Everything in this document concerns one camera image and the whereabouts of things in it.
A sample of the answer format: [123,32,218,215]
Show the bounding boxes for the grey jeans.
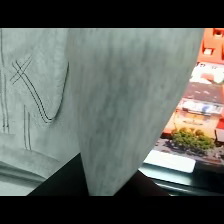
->
[0,27,205,197]

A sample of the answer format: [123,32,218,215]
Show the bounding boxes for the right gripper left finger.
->
[27,152,90,197]

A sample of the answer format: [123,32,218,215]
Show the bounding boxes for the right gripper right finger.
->
[114,169,171,197]

